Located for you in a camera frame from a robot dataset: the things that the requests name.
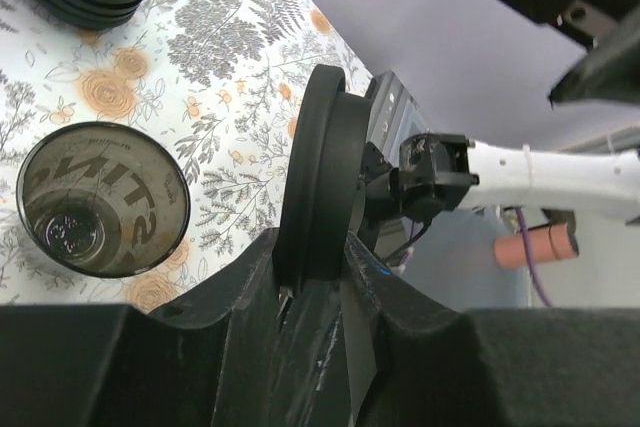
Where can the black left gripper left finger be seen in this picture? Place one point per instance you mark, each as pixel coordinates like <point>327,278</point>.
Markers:
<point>228,352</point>

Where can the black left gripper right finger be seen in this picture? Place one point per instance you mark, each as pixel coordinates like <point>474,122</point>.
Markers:
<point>414,362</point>

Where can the dark translucent printed cup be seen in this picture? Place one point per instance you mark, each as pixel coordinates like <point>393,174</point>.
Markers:
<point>103,200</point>

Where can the black plastic cup lid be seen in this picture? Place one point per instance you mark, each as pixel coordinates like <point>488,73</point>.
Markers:
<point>322,181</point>

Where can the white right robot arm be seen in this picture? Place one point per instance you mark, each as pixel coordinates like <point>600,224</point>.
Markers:
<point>444,172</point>

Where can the floral patterned table mat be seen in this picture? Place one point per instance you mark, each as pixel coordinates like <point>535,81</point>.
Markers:
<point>218,83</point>

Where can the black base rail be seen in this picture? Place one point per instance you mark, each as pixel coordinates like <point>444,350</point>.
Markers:
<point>394,117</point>

